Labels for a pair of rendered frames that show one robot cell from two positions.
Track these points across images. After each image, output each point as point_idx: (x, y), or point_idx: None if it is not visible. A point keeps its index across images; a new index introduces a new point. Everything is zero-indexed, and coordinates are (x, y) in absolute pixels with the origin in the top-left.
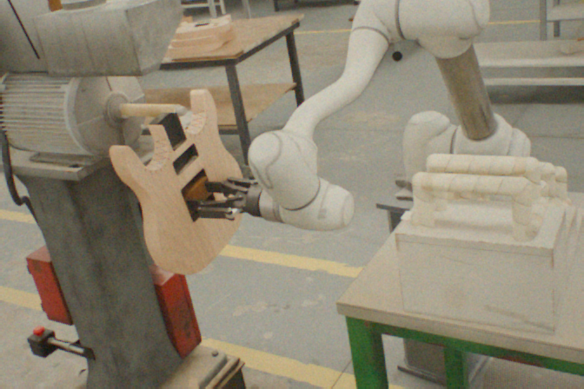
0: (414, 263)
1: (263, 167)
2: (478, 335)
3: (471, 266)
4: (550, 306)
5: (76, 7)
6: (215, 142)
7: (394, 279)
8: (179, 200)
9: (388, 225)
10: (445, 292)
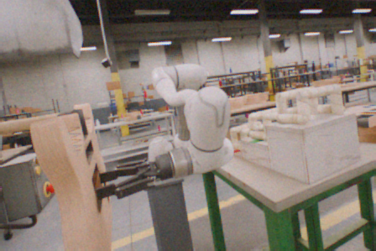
0: (312, 146)
1: (221, 105)
2: (346, 176)
3: (333, 135)
4: (358, 143)
5: None
6: (96, 143)
7: (268, 179)
8: (92, 190)
9: (148, 199)
10: (325, 158)
